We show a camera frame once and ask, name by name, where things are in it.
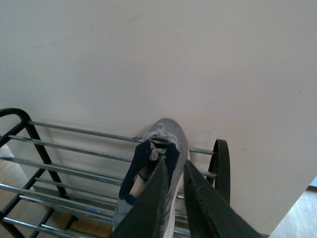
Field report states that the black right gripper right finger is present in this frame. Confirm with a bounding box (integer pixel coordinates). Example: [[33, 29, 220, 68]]
[[184, 160, 261, 238]]

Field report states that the grey sneaker white sole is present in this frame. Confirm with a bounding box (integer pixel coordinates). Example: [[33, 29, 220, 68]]
[[112, 119, 190, 238]]

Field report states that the black metal shoe rack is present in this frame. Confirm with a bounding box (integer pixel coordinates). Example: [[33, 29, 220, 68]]
[[0, 108, 230, 238]]

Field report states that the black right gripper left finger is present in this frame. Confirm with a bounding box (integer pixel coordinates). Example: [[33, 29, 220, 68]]
[[111, 161, 168, 238]]

